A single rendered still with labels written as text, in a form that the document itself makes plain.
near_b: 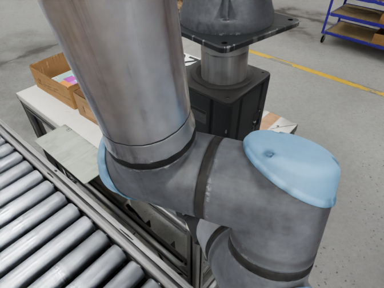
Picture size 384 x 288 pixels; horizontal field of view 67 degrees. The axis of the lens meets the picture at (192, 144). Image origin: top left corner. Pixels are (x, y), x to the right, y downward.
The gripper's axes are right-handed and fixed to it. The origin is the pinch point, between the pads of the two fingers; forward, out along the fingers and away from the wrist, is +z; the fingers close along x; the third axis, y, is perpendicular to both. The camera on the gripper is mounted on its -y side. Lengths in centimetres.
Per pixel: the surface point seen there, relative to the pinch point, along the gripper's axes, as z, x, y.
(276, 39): 277, 142, -116
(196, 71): 14.6, -5.6, -15.1
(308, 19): 323, 188, -178
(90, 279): 0.0, -3.1, 36.7
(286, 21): 3.0, -0.1, -32.9
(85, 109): 56, -18, 18
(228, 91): 5.0, -0.3, -15.2
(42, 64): 87, -40, 18
